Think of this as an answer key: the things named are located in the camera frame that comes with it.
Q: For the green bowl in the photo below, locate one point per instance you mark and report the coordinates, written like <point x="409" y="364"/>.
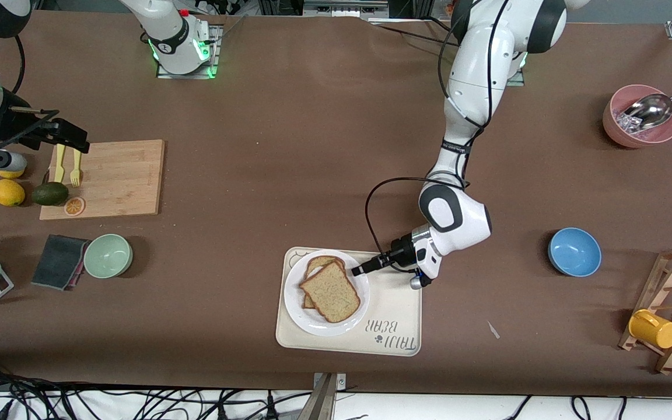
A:
<point x="108" y="255"/>

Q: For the clear ice cubes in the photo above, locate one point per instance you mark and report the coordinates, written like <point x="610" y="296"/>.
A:
<point x="627" y="122"/>

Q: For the yellow plastic knife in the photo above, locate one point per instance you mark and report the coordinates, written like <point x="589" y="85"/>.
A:
<point x="59" y="166"/>

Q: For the wooden cutting board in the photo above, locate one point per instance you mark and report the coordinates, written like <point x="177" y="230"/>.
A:
<point x="120" y="181"/>

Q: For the yellow plastic fork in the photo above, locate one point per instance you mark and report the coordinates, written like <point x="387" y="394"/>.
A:
<point x="76" y="172"/>

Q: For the brown bread slice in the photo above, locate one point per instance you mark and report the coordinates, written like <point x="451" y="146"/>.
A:
<point x="331" y="291"/>
<point x="315" y="265"/>

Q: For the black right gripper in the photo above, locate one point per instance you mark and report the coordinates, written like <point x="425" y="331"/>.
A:
<point x="14" y="123"/>

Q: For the yellow lemon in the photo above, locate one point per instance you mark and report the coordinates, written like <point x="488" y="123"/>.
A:
<point x="8" y="192"/>
<point x="10" y="174"/>

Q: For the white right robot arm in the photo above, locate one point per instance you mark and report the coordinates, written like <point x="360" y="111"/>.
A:
<point x="172" y="35"/>

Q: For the white paper scrap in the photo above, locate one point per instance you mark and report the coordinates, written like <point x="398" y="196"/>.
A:
<point x="493" y="330"/>

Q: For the aluminium arm base plate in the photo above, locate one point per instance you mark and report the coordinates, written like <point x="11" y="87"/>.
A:
<point x="214" y="52"/>
<point x="517" y="79"/>

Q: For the cream bear print tray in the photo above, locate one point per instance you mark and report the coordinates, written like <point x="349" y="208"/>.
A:
<point x="394" y="303"/>

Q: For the metal scoop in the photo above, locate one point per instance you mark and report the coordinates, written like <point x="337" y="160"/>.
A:
<point x="651" y="111"/>

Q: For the yellow mug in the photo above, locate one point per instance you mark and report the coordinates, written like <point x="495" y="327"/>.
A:
<point x="654" y="329"/>

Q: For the green avocado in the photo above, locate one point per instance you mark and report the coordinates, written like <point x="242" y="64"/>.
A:
<point x="50" y="193"/>

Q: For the white round plate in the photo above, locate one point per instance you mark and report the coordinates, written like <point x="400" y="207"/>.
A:
<point x="295" y="315"/>

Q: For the pink bowl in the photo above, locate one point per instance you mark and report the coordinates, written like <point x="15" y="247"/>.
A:
<point x="619" y="137"/>

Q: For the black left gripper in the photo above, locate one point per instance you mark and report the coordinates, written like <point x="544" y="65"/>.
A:
<point x="400" y="252"/>

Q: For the dark grey sponge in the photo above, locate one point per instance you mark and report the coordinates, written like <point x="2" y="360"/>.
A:
<point x="56" y="262"/>

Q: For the orange slice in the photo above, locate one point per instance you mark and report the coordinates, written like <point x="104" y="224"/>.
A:
<point x="74" y="206"/>

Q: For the blue bowl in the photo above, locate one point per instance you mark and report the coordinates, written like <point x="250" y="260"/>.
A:
<point x="574" y="252"/>

